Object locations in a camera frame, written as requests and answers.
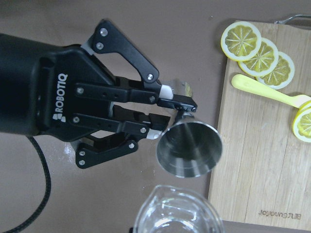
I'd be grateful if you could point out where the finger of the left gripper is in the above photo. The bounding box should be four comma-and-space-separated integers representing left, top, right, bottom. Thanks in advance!
72, 105, 170, 169
81, 19, 197, 112

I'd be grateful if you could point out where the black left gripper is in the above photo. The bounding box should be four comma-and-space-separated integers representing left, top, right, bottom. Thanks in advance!
0, 34, 114, 142

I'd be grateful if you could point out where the steel jigger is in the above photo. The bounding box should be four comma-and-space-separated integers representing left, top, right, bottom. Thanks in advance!
156, 78, 223, 179

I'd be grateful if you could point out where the clear glass measuring cup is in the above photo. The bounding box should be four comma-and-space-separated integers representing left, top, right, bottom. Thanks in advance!
130, 185, 225, 233

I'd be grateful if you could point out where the lemon slice far end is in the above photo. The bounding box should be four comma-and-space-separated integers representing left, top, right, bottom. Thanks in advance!
221, 21, 262, 61

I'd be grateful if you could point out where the bamboo cutting board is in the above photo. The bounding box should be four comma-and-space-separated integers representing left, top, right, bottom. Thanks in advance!
208, 14, 311, 231

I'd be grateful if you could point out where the lemon slice under knife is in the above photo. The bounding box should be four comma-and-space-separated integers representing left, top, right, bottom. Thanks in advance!
297, 100, 311, 114

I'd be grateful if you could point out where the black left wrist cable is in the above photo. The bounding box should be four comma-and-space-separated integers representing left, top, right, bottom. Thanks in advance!
0, 135, 52, 233

